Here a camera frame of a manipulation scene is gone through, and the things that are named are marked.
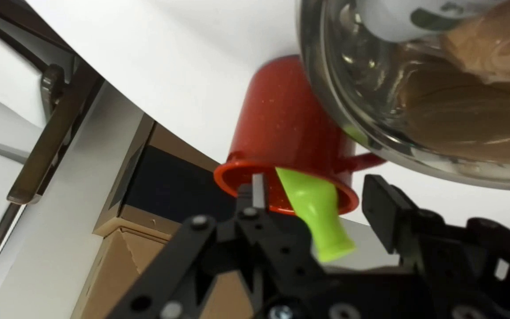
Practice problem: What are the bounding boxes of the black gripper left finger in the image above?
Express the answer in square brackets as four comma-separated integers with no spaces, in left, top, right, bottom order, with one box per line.
[104,172,329,319]

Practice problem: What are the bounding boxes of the cardboard box with black band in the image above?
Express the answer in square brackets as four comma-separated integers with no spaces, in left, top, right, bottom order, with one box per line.
[93,113,240,239]

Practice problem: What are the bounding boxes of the brown bread pieces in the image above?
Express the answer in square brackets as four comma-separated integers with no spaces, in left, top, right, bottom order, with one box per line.
[393,7,510,165]

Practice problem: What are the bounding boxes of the dark brown chair frame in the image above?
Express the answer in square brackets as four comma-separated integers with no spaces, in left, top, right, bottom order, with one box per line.
[0,58,104,280]

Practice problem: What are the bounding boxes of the green plastic toy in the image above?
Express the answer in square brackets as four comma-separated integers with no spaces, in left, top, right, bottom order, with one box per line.
[274,165,357,266]

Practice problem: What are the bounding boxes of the steel bowl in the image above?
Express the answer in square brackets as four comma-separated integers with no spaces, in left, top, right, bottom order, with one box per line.
[294,0,510,193]

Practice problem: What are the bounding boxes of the red cup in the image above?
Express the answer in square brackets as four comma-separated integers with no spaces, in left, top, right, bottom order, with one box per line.
[212,53,387,218]

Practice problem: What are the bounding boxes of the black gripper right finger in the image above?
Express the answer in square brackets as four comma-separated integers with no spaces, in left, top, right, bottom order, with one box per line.
[361,172,510,319]

